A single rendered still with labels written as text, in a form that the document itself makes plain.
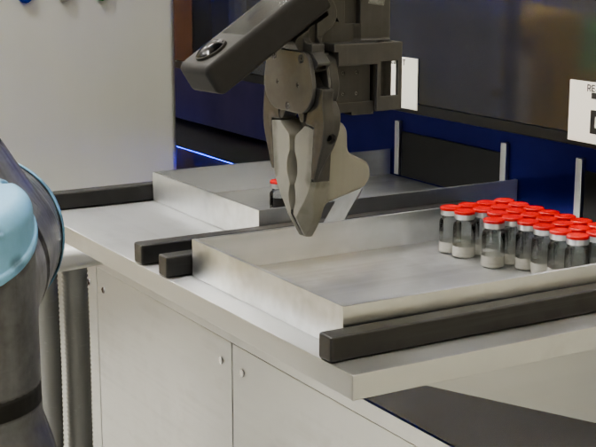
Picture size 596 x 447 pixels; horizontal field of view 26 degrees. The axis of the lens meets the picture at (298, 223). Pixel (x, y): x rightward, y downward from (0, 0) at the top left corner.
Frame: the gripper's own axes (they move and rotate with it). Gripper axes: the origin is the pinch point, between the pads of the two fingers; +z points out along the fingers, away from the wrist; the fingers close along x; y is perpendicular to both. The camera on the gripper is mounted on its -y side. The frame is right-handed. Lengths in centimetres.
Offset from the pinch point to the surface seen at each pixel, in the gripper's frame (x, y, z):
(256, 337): 3.6, -1.7, 10.2
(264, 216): 28.4, 12.9, 6.4
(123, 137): 91, 24, 7
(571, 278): -5.7, 23.4, 6.5
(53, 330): 100, 15, 38
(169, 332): 107, 38, 44
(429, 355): -9.7, 5.8, 9.1
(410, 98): 39, 38, -3
